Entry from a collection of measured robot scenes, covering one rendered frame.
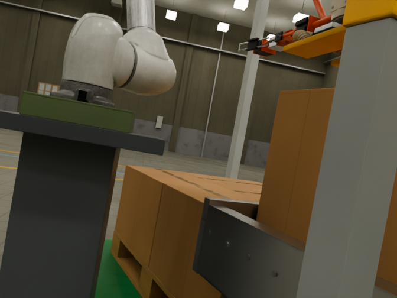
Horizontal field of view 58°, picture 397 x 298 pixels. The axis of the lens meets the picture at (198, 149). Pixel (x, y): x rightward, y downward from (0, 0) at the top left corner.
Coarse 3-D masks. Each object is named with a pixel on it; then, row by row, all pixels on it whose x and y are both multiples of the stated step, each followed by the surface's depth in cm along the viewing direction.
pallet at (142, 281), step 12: (120, 240) 207; (120, 252) 208; (132, 252) 187; (120, 264) 201; (132, 264) 201; (144, 264) 171; (132, 276) 185; (144, 276) 169; (156, 276) 159; (144, 288) 167; (156, 288) 162
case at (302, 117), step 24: (288, 96) 102; (312, 96) 93; (288, 120) 100; (312, 120) 92; (288, 144) 99; (312, 144) 91; (288, 168) 97; (312, 168) 90; (264, 192) 105; (288, 192) 96; (312, 192) 89; (264, 216) 103; (288, 216) 95; (384, 240) 71; (384, 264) 70
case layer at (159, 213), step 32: (128, 192) 207; (160, 192) 168; (192, 192) 153; (224, 192) 172; (256, 192) 196; (128, 224) 199; (160, 224) 162; (192, 224) 137; (160, 256) 158; (192, 256) 134; (192, 288) 130
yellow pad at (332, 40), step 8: (328, 32) 95; (336, 32) 92; (344, 32) 90; (304, 40) 106; (312, 40) 102; (320, 40) 100; (328, 40) 98; (336, 40) 97; (288, 48) 113; (296, 48) 111; (304, 48) 110; (312, 48) 108; (320, 48) 107; (328, 48) 105; (336, 48) 104; (304, 56) 118; (312, 56) 116
